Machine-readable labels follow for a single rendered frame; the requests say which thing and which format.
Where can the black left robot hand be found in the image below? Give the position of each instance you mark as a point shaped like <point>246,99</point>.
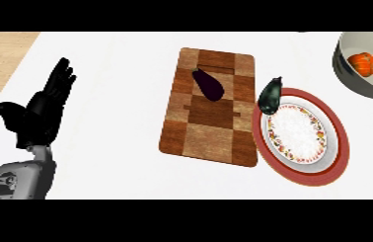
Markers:
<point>43,116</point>

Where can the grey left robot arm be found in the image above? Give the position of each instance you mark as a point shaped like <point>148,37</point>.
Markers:
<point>25,180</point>

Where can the dark green squash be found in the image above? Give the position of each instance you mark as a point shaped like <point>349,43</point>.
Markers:
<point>270,96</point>

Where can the red-rimmed patterned white plate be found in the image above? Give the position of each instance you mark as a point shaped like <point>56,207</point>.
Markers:
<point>304,137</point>

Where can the grey bowl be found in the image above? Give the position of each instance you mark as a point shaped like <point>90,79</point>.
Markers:
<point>349,78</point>

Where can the brown checkered wooden cutting board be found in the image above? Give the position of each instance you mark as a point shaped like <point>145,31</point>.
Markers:
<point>211,117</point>

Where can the dark purple eggplant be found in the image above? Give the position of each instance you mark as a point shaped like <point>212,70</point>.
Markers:
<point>208,85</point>

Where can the orange pumpkin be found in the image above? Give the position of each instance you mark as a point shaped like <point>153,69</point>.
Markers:
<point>361,63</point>

